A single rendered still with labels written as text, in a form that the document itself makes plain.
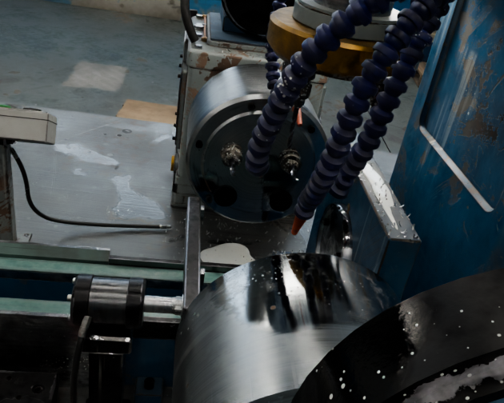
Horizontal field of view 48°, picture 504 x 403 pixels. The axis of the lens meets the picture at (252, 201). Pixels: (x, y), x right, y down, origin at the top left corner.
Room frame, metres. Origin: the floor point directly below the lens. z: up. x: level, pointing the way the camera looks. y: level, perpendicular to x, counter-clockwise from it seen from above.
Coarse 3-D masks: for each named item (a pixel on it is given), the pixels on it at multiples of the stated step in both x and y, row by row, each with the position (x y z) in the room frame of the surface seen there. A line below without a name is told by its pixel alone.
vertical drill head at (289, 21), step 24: (312, 0) 0.66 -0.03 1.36; (336, 0) 0.63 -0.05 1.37; (288, 24) 0.63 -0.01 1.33; (312, 24) 0.62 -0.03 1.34; (384, 24) 0.62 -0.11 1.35; (288, 48) 0.61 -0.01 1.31; (360, 48) 0.58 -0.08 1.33; (336, 72) 0.59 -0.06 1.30; (360, 72) 0.58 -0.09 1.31; (288, 144) 0.63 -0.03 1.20
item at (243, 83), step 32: (256, 64) 1.03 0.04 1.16; (224, 96) 0.90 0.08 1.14; (256, 96) 0.87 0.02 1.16; (192, 128) 0.89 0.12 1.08; (224, 128) 0.86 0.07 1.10; (288, 128) 0.88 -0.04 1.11; (320, 128) 0.89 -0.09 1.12; (192, 160) 0.86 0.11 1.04; (224, 160) 0.83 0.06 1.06; (288, 160) 0.85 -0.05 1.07; (224, 192) 0.86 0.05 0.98; (256, 192) 0.87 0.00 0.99; (288, 192) 0.88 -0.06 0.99
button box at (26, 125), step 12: (0, 108) 0.83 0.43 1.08; (12, 108) 0.84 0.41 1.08; (0, 120) 0.82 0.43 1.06; (12, 120) 0.83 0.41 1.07; (24, 120) 0.83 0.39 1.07; (36, 120) 0.83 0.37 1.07; (48, 120) 0.84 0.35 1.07; (0, 132) 0.81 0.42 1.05; (12, 132) 0.82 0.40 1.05; (24, 132) 0.82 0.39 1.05; (36, 132) 0.83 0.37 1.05; (48, 132) 0.84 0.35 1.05; (48, 144) 0.87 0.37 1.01
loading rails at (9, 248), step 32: (0, 256) 0.66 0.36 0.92; (32, 256) 0.67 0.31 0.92; (64, 256) 0.68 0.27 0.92; (96, 256) 0.69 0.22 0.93; (128, 256) 0.70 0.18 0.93; (0, 288) 0.63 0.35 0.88; (32, 288) 0.64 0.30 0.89; (64, 288) 0.65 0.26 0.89; (160, 288) 0.67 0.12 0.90; (0, 320) 0.53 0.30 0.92; (32, 320) 0.54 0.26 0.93; (64, 320) 0.54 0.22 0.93; (160, 320) 0.58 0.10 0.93; (0, 352) 0.53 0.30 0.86; (32, 352) 0.54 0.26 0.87; (64, 352) 0.54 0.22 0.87; (160, 352) 0.57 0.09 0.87; (64, 384) 0.54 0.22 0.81; (128, 384) 0.57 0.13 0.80; (160, 384) 0.56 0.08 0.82
